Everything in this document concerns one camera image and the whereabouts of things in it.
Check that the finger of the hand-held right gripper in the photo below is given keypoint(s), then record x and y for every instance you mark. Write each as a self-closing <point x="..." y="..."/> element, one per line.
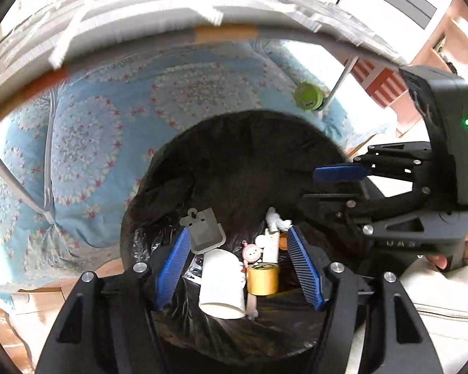
<point x="339" y="173"/>
<point x="335" y="202"/>

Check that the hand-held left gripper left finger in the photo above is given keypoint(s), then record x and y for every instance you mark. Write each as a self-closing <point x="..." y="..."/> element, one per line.
<point x="175" y="268"/>

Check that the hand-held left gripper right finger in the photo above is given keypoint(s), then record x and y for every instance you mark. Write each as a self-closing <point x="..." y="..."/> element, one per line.
<point x="306" y="268"/>

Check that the clear plastic blister pack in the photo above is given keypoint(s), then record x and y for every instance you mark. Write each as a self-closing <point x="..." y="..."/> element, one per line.
<point x="202" y="233"/>

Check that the yellow tape roll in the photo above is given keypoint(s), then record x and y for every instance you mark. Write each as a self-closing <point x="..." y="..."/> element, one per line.
<point x="261" y="282"/>

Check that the white paper roll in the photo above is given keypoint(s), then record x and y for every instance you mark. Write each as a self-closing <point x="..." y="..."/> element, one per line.
<point x="222" y="280"/>

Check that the pink toy figure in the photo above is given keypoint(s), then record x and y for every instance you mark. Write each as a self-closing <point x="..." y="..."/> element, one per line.
<point x="251" y="255"/>

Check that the trash bin with black bag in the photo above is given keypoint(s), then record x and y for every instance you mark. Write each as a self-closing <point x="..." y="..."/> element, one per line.
<point x="234" y="152"/>

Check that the printed paper card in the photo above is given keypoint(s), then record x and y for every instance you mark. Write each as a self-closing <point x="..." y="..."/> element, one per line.
<point x="194" y="270"/>

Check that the small orange object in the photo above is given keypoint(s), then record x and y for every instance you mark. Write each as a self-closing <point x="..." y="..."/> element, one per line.
<point x="283" y="242"/>

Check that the small white box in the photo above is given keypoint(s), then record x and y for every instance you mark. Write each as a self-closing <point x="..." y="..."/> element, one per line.
<point x="268" y="247"/>

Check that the white toy figure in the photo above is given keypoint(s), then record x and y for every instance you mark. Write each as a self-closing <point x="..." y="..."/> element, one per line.
<point x="275" y="220"/>

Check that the green round container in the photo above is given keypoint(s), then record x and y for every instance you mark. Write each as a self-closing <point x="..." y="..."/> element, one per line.
<point x="307" y="95"/>

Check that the red white striped box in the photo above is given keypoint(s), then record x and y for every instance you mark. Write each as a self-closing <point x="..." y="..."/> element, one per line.
<point x="378" y="81"/>

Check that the wooden corner shelf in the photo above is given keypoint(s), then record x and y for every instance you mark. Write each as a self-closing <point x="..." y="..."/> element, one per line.
<point x="456" y="43"/>

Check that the person's light trousers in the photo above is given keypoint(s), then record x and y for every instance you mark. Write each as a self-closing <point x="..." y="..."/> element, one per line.
<point x="444" y="319"/>

